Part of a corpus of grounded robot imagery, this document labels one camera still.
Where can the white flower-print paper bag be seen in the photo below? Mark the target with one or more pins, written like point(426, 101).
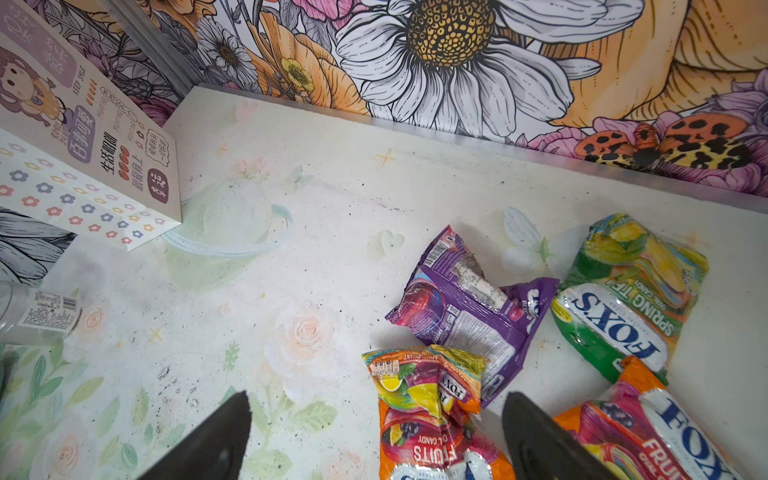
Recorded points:
point(75, 151)

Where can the orange Fox's fruits candy bag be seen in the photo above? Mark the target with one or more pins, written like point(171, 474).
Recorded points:
point(429, 399)

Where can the clear plastic bottle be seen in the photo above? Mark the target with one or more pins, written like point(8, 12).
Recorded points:
point(33, 317)

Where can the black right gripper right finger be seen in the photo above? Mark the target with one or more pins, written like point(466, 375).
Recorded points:
point(540, 449)

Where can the purple candy bag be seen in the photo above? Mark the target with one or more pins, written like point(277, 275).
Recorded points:
point(449, 302)

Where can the green Fox's spring tea bag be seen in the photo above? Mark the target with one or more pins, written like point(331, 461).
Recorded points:
point(628, 293)

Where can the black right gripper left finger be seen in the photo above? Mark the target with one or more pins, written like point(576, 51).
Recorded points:
point(214, 450)

